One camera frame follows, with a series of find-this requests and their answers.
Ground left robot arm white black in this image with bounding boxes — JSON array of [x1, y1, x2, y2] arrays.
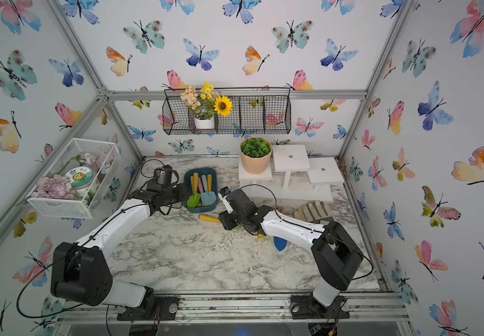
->
[[50, 165, 191, 308]]

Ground yellow shovel orange handle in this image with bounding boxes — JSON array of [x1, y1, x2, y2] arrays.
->
[[206, 174, 213, 192]]

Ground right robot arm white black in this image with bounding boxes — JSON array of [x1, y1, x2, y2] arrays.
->
[[218, 187, 364, 307]]

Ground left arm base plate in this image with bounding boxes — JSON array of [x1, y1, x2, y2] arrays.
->
[[117, 296, 180, 322]]

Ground blue shovel wooden handle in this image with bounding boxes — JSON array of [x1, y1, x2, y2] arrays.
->
[[273, 237, 288, 251]]

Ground aluminium front rail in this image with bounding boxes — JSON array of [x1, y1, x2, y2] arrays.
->
[[55, 293, 411, 325]]

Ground green shovel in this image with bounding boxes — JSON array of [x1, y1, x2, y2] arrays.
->
[[187, 173, 201, 209], [199, 214, 221, 223]]

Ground white wire basket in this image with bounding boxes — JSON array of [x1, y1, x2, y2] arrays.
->
[[26, 138, 121, 219]]

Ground light blue shovel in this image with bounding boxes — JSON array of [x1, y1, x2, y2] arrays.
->
[[201, 175, 217, 206]]

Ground black wire wall basket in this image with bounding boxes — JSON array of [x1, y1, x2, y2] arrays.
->
[[161, 87, 292, 136]]

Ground round green tin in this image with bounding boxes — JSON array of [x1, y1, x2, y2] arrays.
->
[[65, 166, 94, 189]]

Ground terracotta pot green plant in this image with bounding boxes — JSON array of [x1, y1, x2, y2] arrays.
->
[[240, 137, 272, 174]]

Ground white pot with flowers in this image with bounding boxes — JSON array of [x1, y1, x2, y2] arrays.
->
[[180, 82, 234, 130]]

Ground white tiered stand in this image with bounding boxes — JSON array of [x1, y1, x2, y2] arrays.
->
[[239, 145, 344, 202]]

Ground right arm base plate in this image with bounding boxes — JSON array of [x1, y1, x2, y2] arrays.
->
[[290, 295, 350, 320]]

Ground pink artificial flowers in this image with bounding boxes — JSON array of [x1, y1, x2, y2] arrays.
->
[[30, 174, 75, 200]]

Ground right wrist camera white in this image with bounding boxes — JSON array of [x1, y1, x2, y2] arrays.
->
[[218, 187, 233, 214]]

